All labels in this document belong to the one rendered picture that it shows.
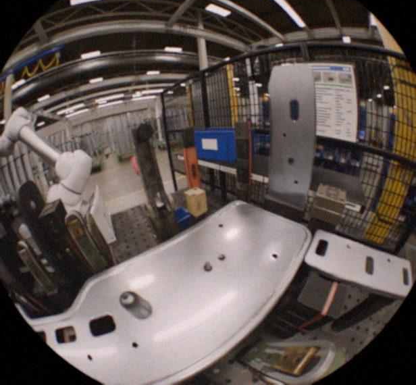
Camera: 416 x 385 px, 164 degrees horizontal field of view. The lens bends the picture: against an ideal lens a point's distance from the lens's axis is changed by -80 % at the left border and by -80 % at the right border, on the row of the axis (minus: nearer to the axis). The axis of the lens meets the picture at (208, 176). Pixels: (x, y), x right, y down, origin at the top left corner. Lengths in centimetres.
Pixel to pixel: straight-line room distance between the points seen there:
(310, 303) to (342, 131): 54
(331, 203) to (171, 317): 35
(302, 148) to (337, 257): 24
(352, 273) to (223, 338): 22
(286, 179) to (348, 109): 38
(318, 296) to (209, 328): 17
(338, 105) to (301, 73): 29
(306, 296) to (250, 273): 11
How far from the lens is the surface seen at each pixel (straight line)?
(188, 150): 32
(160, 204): 29
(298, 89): 36
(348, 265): 31
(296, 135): 35
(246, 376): 53
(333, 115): 62
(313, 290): 28
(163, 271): 26
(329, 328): 59
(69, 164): 87
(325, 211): 36
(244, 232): 30
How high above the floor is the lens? 121
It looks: 22 degrees down
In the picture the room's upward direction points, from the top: 6 degrees counter-clockwise
